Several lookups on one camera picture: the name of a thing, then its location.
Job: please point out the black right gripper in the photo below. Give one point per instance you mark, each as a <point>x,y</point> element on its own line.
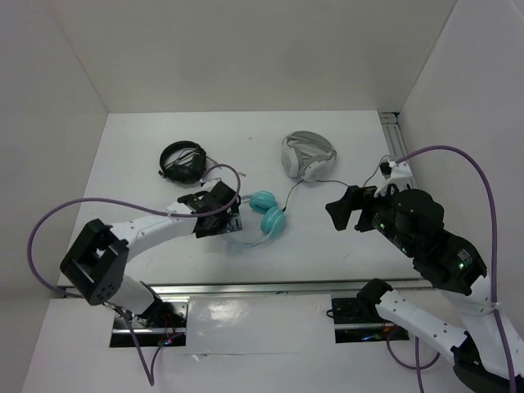
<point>354,196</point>

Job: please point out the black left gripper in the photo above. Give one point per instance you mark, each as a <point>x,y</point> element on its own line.
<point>230,222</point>

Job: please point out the teal cat-ear headphones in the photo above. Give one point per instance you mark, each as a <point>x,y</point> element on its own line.
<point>273,218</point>

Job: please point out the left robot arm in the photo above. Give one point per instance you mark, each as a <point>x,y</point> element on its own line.
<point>96,262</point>

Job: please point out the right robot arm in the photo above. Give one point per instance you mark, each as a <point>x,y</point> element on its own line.
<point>486,353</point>

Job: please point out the black headphones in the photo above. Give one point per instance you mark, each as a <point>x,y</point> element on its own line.
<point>183,162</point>

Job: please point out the white grey headphones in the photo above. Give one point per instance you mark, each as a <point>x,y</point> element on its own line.
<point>307,156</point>

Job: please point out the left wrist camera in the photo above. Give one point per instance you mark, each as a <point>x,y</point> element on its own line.
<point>221,172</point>

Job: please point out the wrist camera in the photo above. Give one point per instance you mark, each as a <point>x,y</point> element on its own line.
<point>221,172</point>
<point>395,172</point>

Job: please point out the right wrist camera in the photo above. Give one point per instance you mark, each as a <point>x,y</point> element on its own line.
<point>395,172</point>

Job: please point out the aluminium front rail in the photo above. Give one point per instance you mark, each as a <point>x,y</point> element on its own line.
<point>258,288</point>

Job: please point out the aluminium rail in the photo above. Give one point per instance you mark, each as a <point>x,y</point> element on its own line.
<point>258,288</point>
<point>396,146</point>

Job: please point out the aluminium right rail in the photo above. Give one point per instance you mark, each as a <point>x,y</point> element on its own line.
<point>396,146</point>

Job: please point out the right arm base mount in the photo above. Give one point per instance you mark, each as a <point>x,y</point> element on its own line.
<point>354,325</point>

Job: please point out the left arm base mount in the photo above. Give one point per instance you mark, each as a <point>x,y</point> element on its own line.
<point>169,330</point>

